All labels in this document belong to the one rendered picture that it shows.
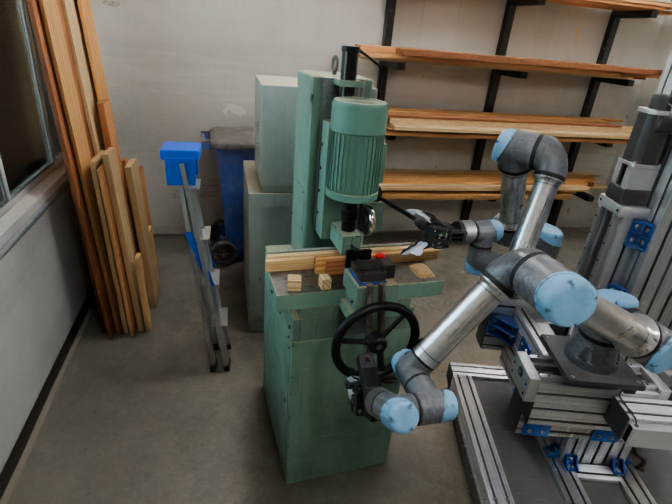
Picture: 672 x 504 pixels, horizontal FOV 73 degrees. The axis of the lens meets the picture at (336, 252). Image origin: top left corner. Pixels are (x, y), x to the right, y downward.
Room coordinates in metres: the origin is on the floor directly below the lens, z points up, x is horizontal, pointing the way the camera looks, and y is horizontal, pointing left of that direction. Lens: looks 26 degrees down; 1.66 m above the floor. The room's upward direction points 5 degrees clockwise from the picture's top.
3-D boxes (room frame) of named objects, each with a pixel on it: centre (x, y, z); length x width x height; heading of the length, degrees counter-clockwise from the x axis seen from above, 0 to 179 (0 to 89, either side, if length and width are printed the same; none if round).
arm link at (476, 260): (1.42, -0.51, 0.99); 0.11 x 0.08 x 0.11; 54
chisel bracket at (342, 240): (1.48, -0.03, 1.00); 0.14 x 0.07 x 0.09; 20
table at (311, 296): (1.36, -0.09, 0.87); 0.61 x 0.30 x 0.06; 110
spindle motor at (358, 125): (1.46, -0.03, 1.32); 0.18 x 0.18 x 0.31
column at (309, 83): (1.73, 0.07, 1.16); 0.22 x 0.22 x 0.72; 20
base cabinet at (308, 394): (1.57, 0.01, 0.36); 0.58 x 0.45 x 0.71; 20
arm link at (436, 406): (0.84, -0.26, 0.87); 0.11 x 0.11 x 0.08; 18
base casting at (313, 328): (1.57, 0.01, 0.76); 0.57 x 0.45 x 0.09; 20
